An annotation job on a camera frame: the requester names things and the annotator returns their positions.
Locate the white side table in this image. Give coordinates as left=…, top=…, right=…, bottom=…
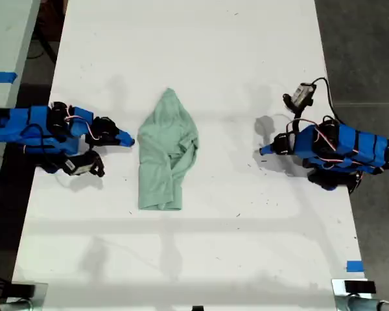
left=0, top=0, right=41, bottom=208

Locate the black grey camera box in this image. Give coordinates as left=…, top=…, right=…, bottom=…
left=283, top=82, right=314, bottom=108

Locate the small black box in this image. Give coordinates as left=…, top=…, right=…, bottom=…
left=344, top=280, right=377, bottom=295
left=10, top=284, right=37, bottom=297

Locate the black camera box white label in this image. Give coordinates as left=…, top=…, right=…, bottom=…
left=62, top=150, right=106, bottom=178

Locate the black camera cable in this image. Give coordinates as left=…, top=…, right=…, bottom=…
left=310, top=76, right=345, bottom=126

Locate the pale green t-shirt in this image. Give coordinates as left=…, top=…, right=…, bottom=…
left=136, top=87, right=200, bottom=212

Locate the metal table clamp plate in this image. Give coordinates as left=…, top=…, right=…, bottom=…
left=331, top=278, right=382, bottom=311
left=5, top=282, right=49, bottom=311

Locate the curved black camera stalk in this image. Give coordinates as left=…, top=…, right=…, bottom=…
left=287, top=105, right=307, bottom=134

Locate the black floor cable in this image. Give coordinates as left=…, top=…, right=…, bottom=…
left=27, top=29, right=58, bottom=64

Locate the long blue tape strip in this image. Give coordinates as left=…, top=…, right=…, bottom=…
left=0, top=71, right=18, bottom=85

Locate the short blue tape strip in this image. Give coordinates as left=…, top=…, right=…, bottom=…
left=346, top=260, right=365, bottom=273

